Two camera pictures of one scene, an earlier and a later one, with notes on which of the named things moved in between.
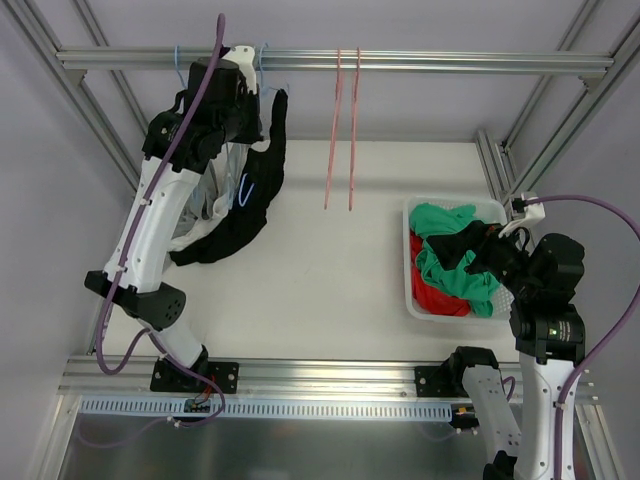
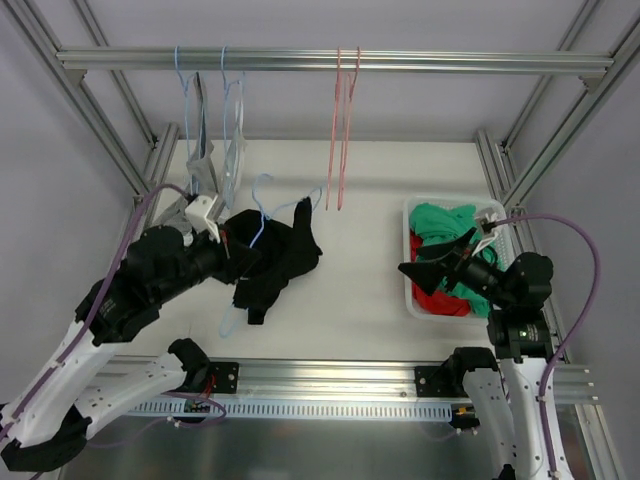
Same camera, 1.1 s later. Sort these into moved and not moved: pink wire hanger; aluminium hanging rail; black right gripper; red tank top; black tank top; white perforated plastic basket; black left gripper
Moved: pink wire hanger; black right gripper; black tank top; black left gripper
Not moved: aluminium hanging rail; red tank top; white perforated plastic basket
